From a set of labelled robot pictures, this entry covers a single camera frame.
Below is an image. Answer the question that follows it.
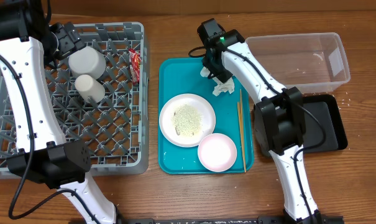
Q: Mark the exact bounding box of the grey dishwasher rack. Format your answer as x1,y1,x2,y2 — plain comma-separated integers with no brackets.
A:
0,22,150,180

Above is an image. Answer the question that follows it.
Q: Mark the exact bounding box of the upper crumpled white napkin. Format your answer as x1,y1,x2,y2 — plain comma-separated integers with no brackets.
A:
200,67,211,78

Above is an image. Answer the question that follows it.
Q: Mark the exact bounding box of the clear plastic bin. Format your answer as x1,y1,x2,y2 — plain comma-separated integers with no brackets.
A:
245,32,351,94

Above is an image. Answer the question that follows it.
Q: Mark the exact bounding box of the black plastic tray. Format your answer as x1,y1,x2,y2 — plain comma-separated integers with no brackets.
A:
253,94,349,158

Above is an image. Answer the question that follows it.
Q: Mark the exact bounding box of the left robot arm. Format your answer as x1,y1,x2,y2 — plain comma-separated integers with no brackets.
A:
0,0,124,223

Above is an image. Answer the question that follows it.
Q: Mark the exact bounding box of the teal plastic tray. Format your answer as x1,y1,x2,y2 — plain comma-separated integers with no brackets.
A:
158,58,255,174

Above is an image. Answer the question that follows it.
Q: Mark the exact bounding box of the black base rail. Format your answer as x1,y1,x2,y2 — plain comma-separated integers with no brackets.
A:
68,215,344,224

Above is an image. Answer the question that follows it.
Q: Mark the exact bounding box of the left wooden chopstick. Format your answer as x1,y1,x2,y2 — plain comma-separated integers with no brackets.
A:
237,102,247,173

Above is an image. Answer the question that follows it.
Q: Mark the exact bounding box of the crumpled white napkin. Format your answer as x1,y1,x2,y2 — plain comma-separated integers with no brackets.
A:
200,67,211,78
213,77,235,96

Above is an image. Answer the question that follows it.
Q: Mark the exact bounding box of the white plastic cup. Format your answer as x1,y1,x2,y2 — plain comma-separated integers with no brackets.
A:
75,75,105,103

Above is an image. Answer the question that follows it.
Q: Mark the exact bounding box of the right wooden chopstick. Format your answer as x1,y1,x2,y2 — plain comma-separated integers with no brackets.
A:
238,89,247,173

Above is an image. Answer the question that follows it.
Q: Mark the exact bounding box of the large white plate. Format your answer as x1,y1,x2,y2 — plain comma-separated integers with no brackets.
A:
158,93,216,147

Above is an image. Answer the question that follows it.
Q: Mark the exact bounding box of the red sauce packet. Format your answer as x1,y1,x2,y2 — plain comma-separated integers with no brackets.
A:
129,49,141,85

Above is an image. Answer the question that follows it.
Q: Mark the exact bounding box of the wooden chopstick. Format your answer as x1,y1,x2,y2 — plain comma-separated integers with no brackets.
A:
237,102,247,173
238,89,247,173

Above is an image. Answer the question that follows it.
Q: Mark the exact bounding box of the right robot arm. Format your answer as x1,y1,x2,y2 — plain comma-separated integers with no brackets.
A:
197,19,323,223

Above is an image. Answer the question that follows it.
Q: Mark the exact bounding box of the grey bowl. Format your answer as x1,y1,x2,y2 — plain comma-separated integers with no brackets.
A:
68,47,106,80

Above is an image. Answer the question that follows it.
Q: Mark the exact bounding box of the lower crumpled white napkin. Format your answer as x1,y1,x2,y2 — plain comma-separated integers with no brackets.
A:
213,77,235,96

